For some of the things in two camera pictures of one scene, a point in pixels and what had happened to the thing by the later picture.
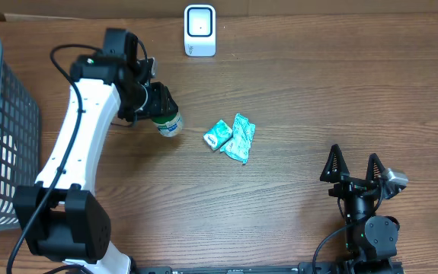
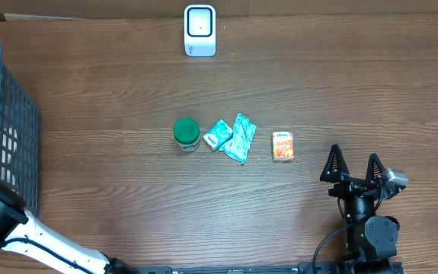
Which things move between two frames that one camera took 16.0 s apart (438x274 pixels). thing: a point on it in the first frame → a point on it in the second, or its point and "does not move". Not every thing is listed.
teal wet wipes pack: (243, 137) does not move
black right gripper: (350, 186) does not move
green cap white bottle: (169, 125) → (187, 134)
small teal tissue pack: (218, 134) does not move
